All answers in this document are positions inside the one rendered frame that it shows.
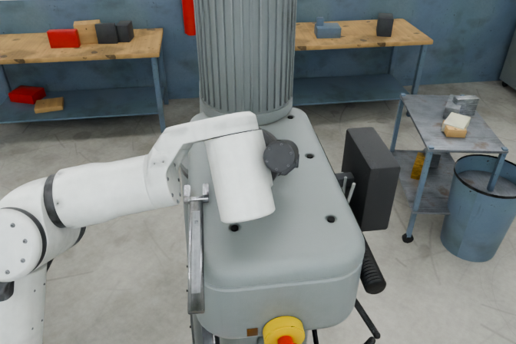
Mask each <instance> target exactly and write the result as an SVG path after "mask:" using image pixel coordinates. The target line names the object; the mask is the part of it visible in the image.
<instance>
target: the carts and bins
mask: <svg viewBox="0 0 516 344"><path fill-rule="evenodd" d="M399 97H400V100H399V107H398V111H397V115H396V119H395V126H394V131H393V135H392V142H391V147H390V152H391V153H392V155H393V156H394V158H395V159H396V160H397V161H398V163H399V165H400V167H401V169H400V173H399V180H400V183H401V185H402V188H403V190H404V193H405V196H406V199H407V201H408V205H409V206H410V209H411V216H410V219H409V222H408V228H407V231H406V233H405V234H403V235H402V241H403V242H404V243H411V242H412V241H413V240H414V237H413V235H412V231H413V227H414V224H415V219H416V216H417V214H438V215H445V217H444V221H443V225H442V231H441V236H440V238H441V242H442V244H443V246H444V247H445V248H446V249H447V250H448V251H449V252H450V253H452V254H453V255H455V256H457V257H459V258H461V259H463V260H467V261H471V262H485V261H488V260H490V259H491V258H492V257H493V256H494V255H495V254H496V252H497V250H498V248H499V246H500V244H501V242H502V240H503V239H504V236H505V235H506V233H507V231H508V229H509V227H510V225H511V224H512V222H513V220H514V218H515V216H516V164H514V163H512V162H510V161H508V160H505V158H506V155H507V154H508V152H509V151H508V149H507V147H505V146H504V145H503V144H502V142H501V141H500V140H499V139H498V137H497V136H496V135H495V133H494V132H493V131H492V129H491V128H490V127H489V126H488V125H487V123H486V122H485V121H484V119H483V118H482V117H481V115H480V114H479V113H478V112H477V111H476V107H477V105H478V101H479V98H478V97H477V96H476V95H464V94H461V95H453V94H450V95H423V94H400V96H399ZM404 105H405V108H406V110H407V112H408V114H409V116H410V118H411V119H412V122H413V124H414V125H415V128H416V130H417V131H418V133H419V135H420V137H421V139H422V141H423V143H424V145H425V147H426V148H424V150H395V144H396V140H397V136H398V132H399V125H400V121H401V117H402V110H403V106H404ZM450 153H482V154H471V155H466V156H464V157H461V158H459V159H458V160H457V161H456V162H457V163H456V162H455V161H454V160H453V158H452V156H451V155H450ZM485 154H499V155H498V157H494V156H491V155H485Z"/></svg>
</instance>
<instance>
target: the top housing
mask: <svg viewBox="0 0 516 344"><path fill-rule="evenodd" d="M258 127H260V128H262V129H264V130H266V131H269V132H270V133H271V134H272V135H274V136H275V137H276V139H278V140H290V141H292V142H294V143H295V144H296V146H297V147H298V150H299V167H298V168H294V169H293V170H292V171H290V172H289V173H288V174H287V175H286V176H283V175H279V176H278V177H277V178H276V179H275V180H274V181H273V186H272V187H271V190H272V194H273V201H274V205H275V210H274V212H273V213H271V214H270V215H267V216H265V217H261V218H258V219H255V220H251V221H244V222H239V223H223V222H222V221H221V220H220V213H219V209H218V205H217V199H216V194H215V190H214V186H213V180H212V176H211V172H210V165H209V161H208V157H207V150H206V147H205V143H204V141H202V142H198V143H194V144H193V145H192V147H191V148H190V149H189V151H188V185H190V196H191V197H196V196H203V184H209V203H203V254H204V301H205V312H204V313H199V314H196V315H197V318H198V320H199V322H200V324H201V325H202V327H203V328H205V329H206V330H207V331H208V332H211V333H212V334H214V335H215V336H219V337H221V338H225V339H241V338H247V337H254V336H247V329H254V328H258V336H263V328H264V326H265V325H266V324H267V323H268V322H269V321H270V320H272V319H275V318H277V317H281V316H292V317H295V318H297V319H299V320H300V321H301V322H302V324H303V329H304V331H306V330H314V329H325V328H329V327H333V326H336V325H338V324H340V323H341V322H343V321H344V320H345V319H347V317H348V316H349V315H350V314H351V312H352V310H353V308H354V305H355V302H356V295H357V291H358V286H359V279H360V274H361V270H362V263H363V258H364V253H365V240H364V237H363V235H362V231H361V230H360V228H359V225H358V224H357V222H356V219H355V217H354V215H353V213H352V211H351V208H350V206H349V204H348V202H347V200H346V198H345V195H344V193H343V192H342V189H341V187H340V185H339V182H338V180H337V179H336V176H335V174H334V173H333V170H332V168H331V166H330V164H329V162H328V159H327V157H326V155H325V153H324V151H323V149H322V146H321V144H320V142H319V140H318V138H317V136H316V133H315V131H314V130H313V127H312V125H311V123H310V121H309V118H308V117H307V115H306V113H304V112H303V111H302V110H300V109H299V108H296V107H292V109H291V111H290V112H289V113H288V114H287V115H286V116H285V117H283V118H281V119H279V120H278V121H275V122H273V123H270V124H264V125H260V126H258Z"/></svg>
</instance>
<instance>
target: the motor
mask: <svg viewBox="0 0 516 344"><path fill-rule="evenodd" d="M296 7H297V0H193V8H194V18H195V29H196V38H197V57H198V67H199V77H200V99H201V107H202V110H203V112H204V113H205V114H206V115H207V116H208V117H210V118H212V117H218V116H222V115H226V114H233V113H238V112H244V111H251V112H252V113H254V114H255V115H256V119H257V123H258V126H260V125H264V124H270V123H273V122H275V121H278V120H279V119H281V118H283V117H285V116H286V115H287V114H288V113H289V112H290V111H291V109H292V106H293V72H294V55H295V39H296Z"/></svg>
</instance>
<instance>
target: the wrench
mask: <svg viewBox="0 0 516 344"><path fill-rule="evenodd" d="M203 203H209V184H203V196H196V197H191V196H190V185H184V204H189V205H190V232H189V266H188V300H187V313H188V314H189V315H191V314H199V313H204V312H205V301H204V254H203Z"/></svg>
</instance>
